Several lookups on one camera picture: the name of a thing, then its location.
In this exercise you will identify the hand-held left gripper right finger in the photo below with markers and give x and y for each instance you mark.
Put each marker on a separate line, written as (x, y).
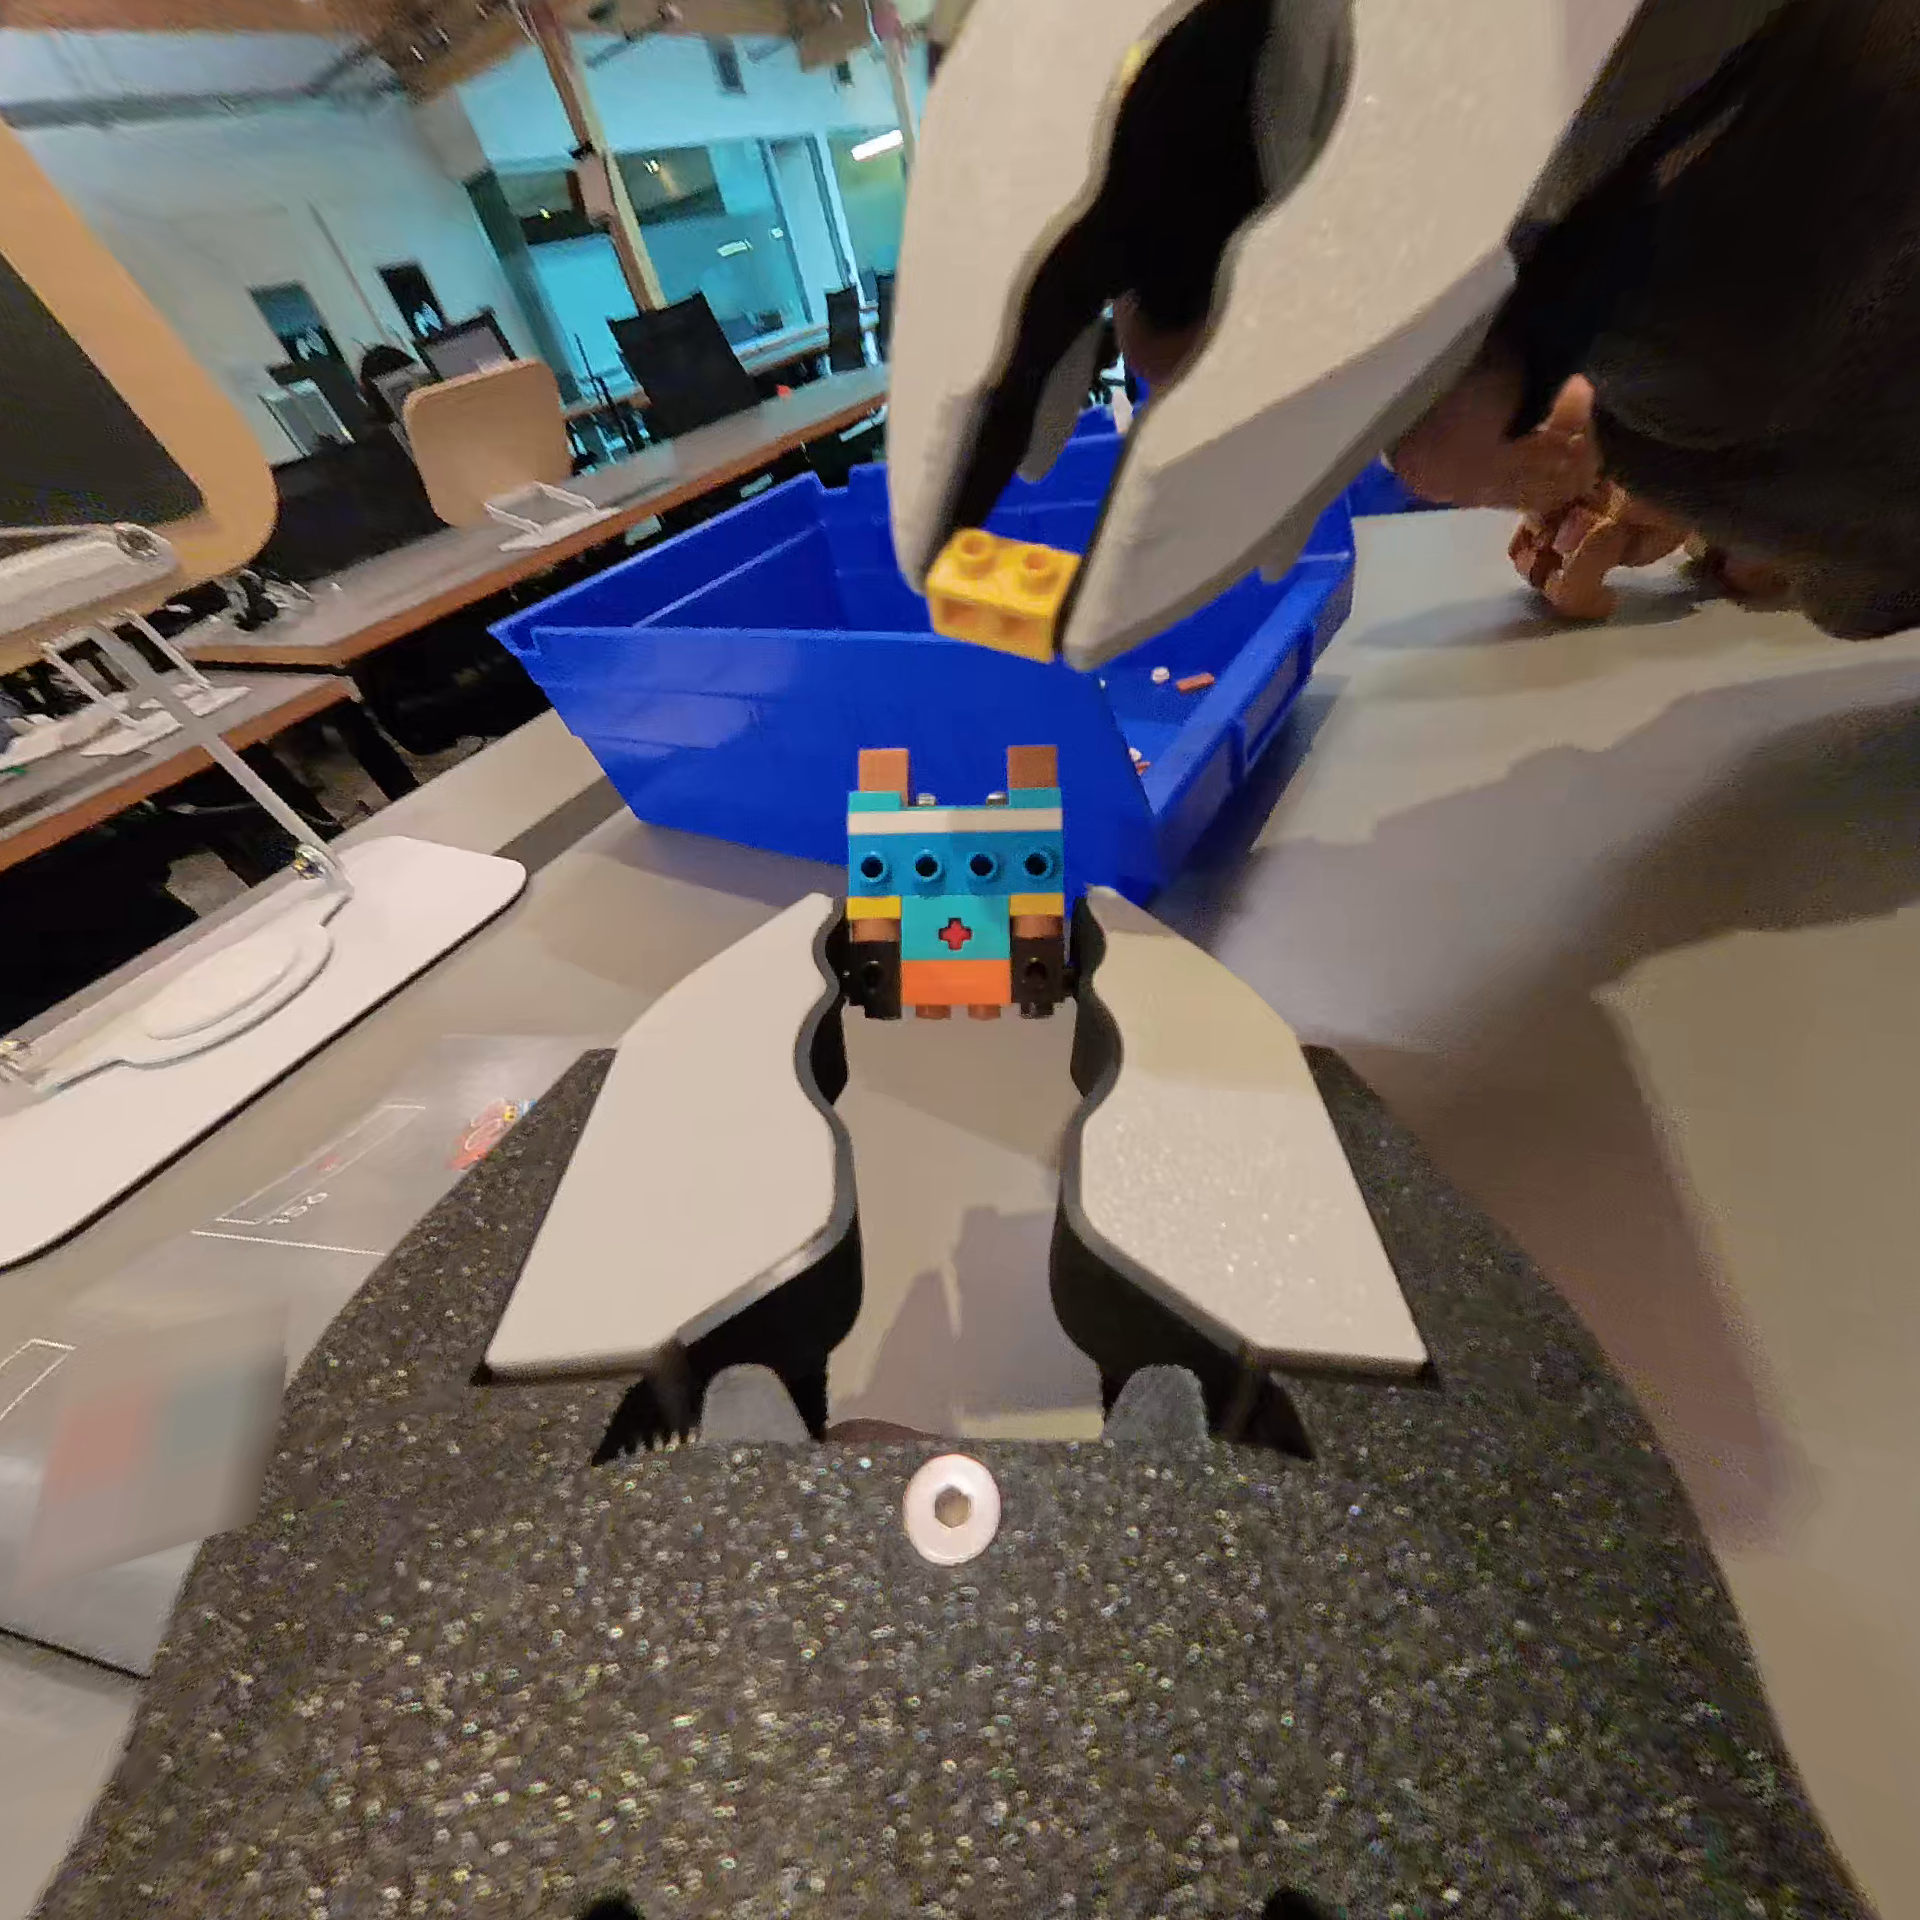
(1243, 1201)

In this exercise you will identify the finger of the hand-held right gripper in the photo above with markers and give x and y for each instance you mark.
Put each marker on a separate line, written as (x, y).
(974, 270)
(1349, 345)

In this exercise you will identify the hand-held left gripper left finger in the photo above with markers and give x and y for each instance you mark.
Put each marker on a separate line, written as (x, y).
(674, 1185)

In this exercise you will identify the yellow toy brick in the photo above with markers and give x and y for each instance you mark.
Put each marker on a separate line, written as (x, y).
(996, 593)

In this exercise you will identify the grey building instruction booklet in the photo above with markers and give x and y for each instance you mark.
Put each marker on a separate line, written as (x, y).
(299, 1201)

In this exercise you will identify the small multicoloured brick model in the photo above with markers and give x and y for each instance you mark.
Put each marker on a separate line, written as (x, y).
(953, 902)

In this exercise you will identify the blue plastic bin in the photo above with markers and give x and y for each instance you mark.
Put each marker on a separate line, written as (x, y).
(1381, 487)
(720, 721)

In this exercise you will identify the background office desk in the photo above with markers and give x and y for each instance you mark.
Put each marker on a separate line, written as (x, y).
(705, 451)

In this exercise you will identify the grey desk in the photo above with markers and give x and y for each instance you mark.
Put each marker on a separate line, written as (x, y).
(1500, 902)

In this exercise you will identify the person's right hand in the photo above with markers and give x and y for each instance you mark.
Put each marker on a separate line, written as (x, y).
(1483, 441)

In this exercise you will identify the black office chair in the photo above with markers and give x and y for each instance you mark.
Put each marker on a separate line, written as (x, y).
(682, 359)

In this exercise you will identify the brown brick animal model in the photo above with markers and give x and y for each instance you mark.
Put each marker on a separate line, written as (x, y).
(1589, 557)

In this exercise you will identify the pile of loose toy bricks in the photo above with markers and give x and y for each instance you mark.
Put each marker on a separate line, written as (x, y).
(1185, 682)

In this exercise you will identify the white tablet stand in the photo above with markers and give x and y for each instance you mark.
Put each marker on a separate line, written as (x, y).
(405, 915)

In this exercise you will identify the clear acrylic holder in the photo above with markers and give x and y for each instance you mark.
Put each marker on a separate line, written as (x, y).
(540, 507)

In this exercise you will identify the rounded wooden panel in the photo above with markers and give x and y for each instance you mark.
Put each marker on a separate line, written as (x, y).
(486, 434)

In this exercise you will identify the wooden framed black screen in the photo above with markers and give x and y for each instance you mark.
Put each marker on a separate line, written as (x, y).
(75, 434)

